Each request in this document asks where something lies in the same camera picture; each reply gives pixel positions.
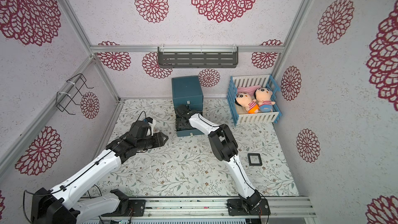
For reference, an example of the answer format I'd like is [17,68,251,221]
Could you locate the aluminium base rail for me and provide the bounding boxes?
[113,197,320,224]

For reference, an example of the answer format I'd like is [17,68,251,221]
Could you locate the black wire wall rack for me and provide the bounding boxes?
[55,73,93,116]

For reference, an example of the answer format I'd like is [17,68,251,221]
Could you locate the plush doll orange shorts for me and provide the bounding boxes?
[235,93,260,114]

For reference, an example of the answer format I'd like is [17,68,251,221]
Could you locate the plush doll blue shorts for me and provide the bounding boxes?
[254,88,275,113]

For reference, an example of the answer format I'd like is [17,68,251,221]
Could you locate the teal three-drawer cabinet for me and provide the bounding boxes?
[172,76,204,138]

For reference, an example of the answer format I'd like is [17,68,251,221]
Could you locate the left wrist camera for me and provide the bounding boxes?
[144,117,157,136]

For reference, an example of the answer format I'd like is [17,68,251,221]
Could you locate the blue white toy crib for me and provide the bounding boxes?
[227,75,282,126]

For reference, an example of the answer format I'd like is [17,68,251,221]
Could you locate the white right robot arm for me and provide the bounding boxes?
[175,105,271,217]

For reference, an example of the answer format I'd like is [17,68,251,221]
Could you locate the pink crib blanket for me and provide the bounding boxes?
[237,85,262,96]

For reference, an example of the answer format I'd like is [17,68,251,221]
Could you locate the grey wall shelf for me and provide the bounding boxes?
[157,46,239,68]

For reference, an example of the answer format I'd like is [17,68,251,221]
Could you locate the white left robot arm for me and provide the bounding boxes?
[27,118,169,224]

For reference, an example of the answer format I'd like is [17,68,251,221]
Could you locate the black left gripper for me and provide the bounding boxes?
[137,131,169,151]

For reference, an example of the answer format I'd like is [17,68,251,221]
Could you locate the black brooch box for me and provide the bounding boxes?
[176,118,193,131]
[247,153,262,167]

